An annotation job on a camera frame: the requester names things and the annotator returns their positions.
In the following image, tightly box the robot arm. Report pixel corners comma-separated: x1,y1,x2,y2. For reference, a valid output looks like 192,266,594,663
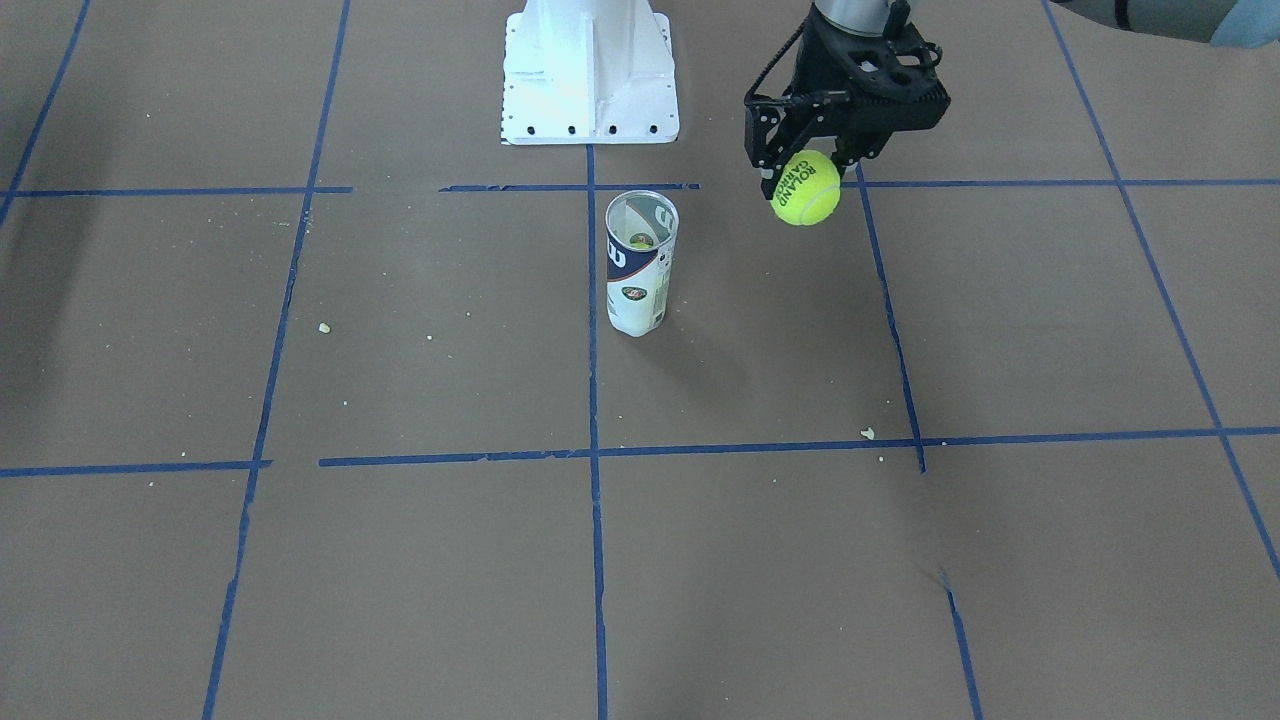
744,1,1279,200

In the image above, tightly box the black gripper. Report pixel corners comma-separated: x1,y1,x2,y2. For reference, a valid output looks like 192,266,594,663
744,10,881,201

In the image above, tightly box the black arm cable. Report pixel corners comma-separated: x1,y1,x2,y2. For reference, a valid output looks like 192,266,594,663
744,18,813,105

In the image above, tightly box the clear tennis ball can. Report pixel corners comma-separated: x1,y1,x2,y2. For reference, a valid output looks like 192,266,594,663
605,190,680,337

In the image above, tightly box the white pedestal column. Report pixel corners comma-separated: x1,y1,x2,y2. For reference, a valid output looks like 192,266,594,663
500,1,681,146

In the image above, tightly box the yellow tennis ball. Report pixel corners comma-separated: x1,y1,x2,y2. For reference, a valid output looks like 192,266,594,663
771,150,842,227

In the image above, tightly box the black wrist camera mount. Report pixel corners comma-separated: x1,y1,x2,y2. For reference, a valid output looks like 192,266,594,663
841,23,951,132

